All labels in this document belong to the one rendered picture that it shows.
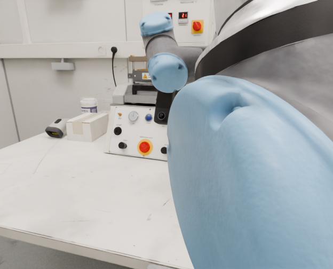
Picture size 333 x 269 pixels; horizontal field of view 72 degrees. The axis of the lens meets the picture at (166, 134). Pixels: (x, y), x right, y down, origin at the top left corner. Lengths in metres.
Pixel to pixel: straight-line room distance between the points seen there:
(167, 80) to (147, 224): 0.31
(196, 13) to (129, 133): 0.62
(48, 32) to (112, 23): 0.50
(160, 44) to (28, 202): 0.51
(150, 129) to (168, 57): 0.44
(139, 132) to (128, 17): 0.95
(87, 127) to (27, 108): 1.19
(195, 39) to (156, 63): 0.69
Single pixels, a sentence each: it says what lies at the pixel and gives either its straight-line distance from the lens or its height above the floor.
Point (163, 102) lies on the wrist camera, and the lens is 0.63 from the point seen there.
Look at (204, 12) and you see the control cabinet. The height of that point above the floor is 1.30.
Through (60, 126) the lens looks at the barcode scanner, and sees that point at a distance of 1.16.
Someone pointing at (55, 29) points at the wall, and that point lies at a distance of 1.92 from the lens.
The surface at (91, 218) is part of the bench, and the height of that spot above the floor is 0.75.
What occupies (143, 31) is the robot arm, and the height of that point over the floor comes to 1.15.
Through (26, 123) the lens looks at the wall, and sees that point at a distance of 2.25.
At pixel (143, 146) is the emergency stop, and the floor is 0.80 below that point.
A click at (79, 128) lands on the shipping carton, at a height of 0.81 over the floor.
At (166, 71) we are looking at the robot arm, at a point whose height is 1.07.
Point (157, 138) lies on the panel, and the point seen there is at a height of 0.82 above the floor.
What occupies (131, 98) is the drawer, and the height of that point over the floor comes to 0.96.
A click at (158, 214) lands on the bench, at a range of 0.57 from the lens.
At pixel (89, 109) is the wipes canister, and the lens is 1.29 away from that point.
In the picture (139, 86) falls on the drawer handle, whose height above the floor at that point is 1.00.
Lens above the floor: 1.09
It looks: 18 degrees down
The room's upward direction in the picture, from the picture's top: straight up
